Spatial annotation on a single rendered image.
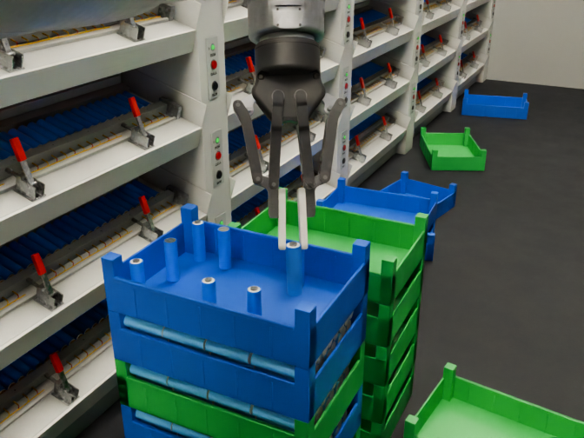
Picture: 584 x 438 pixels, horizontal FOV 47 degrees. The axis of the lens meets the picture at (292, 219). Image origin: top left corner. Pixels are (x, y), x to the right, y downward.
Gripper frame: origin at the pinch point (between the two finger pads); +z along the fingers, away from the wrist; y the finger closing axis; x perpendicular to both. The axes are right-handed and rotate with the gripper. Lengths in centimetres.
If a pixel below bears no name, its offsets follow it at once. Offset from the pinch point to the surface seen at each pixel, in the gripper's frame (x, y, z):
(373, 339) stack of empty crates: 31.9, 14.8, 19.9
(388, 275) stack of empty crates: 25.9, 16.3, 9.1
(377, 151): 160, 42, -24
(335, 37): 111, 21, -52
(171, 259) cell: 18.2, -16.0, 5.1
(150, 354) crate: 14.0, -18.6, 17.5
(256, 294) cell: 4.9, -4.2, 9.0
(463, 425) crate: 48, 35, 40
